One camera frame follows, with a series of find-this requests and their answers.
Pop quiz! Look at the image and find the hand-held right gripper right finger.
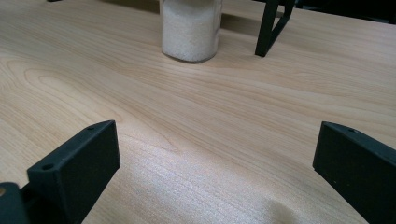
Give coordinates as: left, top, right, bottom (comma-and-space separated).
312, 120, 396, 224

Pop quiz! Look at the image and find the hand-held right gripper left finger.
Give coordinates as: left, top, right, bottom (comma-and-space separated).
26, 119, 121, 224

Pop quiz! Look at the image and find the clear jar of white granules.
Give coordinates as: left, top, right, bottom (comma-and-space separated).
159, 0, 224, 63

